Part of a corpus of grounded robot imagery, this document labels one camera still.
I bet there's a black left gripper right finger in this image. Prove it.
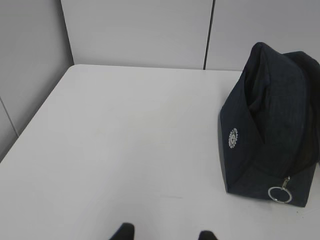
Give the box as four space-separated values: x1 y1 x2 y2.
198 230 218 240

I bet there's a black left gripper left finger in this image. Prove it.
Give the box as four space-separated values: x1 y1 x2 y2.
110 222 135 240

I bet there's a navy blue lunch bag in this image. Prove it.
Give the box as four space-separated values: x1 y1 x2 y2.
219 42 320 208

